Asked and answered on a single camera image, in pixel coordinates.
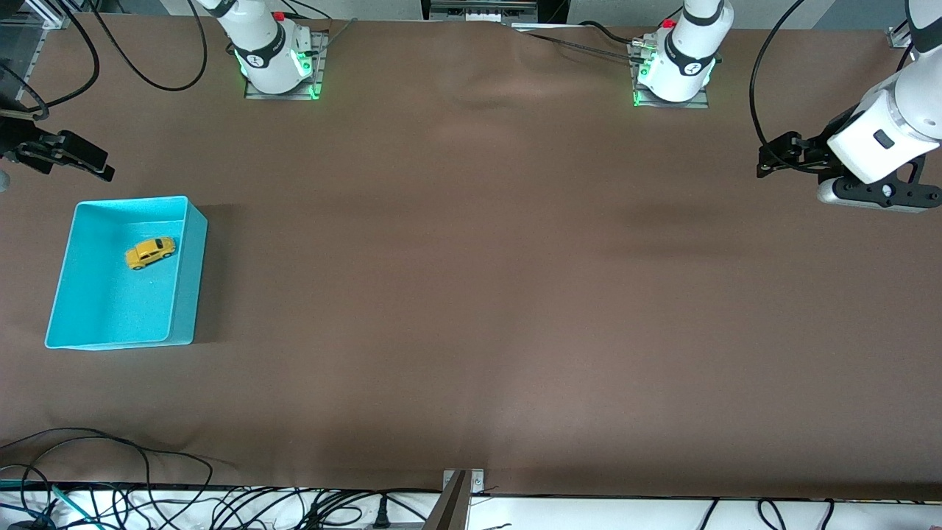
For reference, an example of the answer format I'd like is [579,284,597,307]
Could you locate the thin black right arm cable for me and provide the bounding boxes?
[26,0,101,107]

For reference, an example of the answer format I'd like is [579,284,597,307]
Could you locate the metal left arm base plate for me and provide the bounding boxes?
[631,40,712,110]

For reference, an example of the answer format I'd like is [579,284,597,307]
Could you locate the grey cable at base plate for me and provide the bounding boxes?
[313,16,359,54]

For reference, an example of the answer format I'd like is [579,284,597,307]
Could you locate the teal cable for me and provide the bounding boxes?
[0,480,100,530]

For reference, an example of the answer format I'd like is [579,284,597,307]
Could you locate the aluminium frame rack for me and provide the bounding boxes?
[0,0,74,100]

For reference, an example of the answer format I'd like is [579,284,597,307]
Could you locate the white bench ledge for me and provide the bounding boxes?
[0,486,942,530]

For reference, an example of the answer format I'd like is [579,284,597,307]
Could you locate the black cable looping over table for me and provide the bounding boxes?
[144,450,216,509]
[0,428,154,509]

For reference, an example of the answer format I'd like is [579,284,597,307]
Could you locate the yellow beetle toy car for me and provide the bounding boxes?
[124,236,177,272]

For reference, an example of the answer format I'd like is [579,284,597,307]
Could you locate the braided right gripper cable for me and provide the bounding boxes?
[0,63,51,122]

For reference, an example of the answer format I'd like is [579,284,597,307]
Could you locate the dark metal rack fixture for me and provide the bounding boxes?
[421,0,539,24]

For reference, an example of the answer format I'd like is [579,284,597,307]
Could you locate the grey aluminium post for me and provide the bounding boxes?
[423,471,472,530]

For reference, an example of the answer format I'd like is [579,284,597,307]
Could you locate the black base power cable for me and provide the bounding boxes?
[578,20,648,46]

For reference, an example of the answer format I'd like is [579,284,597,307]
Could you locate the teal plastic storage bin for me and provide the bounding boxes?
[44,195,209,351]

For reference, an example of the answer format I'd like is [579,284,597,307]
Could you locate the metal mounting bracket plate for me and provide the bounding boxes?
[442,468,486,494]

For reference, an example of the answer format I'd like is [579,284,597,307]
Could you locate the grey braided table cable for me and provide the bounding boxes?
[508,26,648,63]

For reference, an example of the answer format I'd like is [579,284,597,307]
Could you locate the brown table cover sheet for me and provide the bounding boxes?
[0,13,942,500]

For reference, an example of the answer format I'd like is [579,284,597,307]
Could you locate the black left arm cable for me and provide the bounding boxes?
[749,0,807,166]

